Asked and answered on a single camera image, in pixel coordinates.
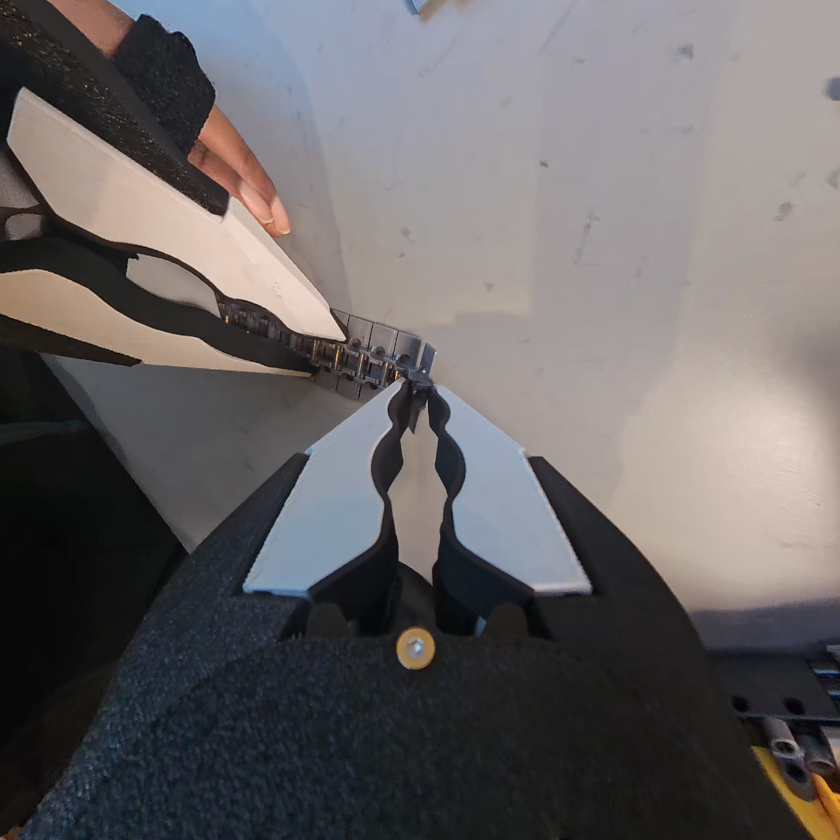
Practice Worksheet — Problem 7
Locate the person's black hooded sweater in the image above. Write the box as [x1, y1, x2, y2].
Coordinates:
[0, 344, 191, 828]

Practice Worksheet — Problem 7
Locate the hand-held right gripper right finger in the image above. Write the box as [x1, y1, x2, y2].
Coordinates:
[427, 382, 593, 597]

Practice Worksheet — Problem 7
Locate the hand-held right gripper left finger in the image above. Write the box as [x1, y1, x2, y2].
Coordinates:
[243, 379, 408, 597]

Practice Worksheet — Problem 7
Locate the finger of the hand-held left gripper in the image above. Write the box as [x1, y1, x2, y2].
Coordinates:
[0, 236, 316, 378]
[5, 87, 349, 343]

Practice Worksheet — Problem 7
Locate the person's left hand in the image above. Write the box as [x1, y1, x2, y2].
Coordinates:
[49, 0, 291, 237]

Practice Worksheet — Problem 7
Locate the grey plastic track link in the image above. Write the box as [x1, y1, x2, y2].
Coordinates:
[402, 343, 439, 435]

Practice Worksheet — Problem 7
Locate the assembled grey track chain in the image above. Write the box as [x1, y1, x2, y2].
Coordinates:
[217, 297, 421, 401]

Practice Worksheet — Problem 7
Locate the grey desk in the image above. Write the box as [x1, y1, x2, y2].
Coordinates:
[42, 0, 840, 654]

